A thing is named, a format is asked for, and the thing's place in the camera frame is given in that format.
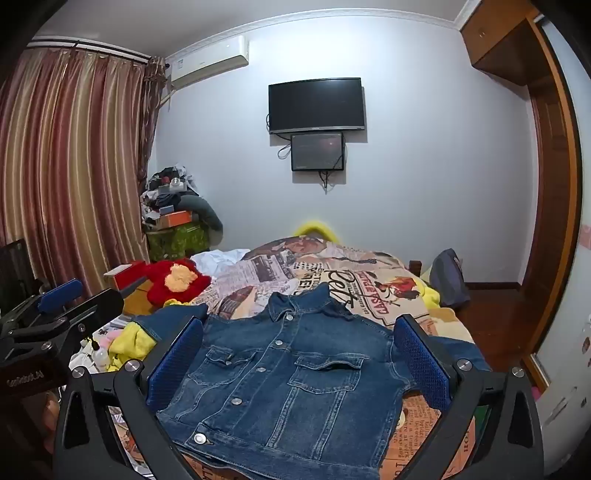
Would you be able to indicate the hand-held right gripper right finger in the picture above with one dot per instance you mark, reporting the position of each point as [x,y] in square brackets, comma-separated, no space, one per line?
[425,369]

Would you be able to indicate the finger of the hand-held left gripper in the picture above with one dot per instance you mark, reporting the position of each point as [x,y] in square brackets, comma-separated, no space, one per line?
[99,307]
[60,295]

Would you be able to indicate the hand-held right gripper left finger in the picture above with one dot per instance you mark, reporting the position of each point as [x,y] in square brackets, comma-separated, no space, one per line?
[178,357]

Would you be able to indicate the blue denim jacket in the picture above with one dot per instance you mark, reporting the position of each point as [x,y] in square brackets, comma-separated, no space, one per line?
[300,369]

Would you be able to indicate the red box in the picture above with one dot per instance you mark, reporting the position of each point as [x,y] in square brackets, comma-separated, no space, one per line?
[129,279]

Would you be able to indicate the yellow fleece blanket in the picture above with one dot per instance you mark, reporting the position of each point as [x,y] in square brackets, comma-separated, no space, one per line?
[134,341]

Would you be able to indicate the white plastic bottle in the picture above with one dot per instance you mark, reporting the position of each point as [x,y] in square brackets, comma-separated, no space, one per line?
[99,356]

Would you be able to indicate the red plush toy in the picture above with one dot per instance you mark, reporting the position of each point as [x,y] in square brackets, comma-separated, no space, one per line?
[159,286]

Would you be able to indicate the grey backpack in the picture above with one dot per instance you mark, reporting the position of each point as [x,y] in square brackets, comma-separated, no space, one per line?
[450,277]

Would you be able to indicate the green patterned box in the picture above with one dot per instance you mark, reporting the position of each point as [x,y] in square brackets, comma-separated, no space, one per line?
[178,242]

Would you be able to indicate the newspaper print blanket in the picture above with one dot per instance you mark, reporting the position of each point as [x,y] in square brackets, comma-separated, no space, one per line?
[369,281]

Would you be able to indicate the white cloth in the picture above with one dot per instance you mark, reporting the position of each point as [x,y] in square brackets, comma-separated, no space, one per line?
[219,261]

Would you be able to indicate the orange box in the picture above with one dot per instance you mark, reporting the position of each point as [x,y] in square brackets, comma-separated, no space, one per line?
[174,219]

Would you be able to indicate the striped red curtain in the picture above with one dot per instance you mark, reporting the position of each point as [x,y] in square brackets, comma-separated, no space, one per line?
[69,161]

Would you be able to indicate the pile of clutter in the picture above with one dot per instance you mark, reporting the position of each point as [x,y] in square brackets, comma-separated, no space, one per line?
[166,189]

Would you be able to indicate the yellow cushion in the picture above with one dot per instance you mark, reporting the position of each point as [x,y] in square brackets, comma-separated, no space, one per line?
[316,230]

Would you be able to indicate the curtain rod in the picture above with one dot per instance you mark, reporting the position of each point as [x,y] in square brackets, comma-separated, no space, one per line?
[92,46]

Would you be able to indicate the white air conditioner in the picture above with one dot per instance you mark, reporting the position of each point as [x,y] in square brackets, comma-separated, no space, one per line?
[207,64]

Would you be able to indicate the wooden bed frame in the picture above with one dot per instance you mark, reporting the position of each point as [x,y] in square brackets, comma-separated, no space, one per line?
[415,268]

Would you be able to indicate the small black wall monitor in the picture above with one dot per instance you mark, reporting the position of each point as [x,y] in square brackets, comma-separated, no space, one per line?
[318,152]

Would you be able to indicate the black wall television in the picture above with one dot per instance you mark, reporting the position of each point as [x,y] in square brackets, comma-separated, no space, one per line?
[316,106]

